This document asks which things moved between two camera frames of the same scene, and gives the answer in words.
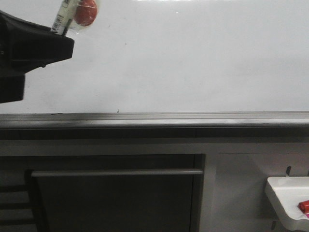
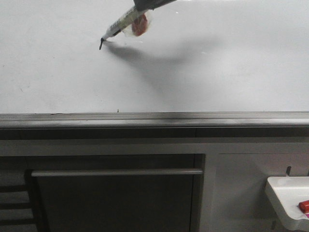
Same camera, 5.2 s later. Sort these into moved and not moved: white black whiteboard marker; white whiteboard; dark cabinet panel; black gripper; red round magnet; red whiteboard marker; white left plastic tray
Moved: black gripper; red round magnet; white black whiteboard marker
Not moved: white left plastic tray; white whiteboard; red whiteboard marker; dark cabinet panel
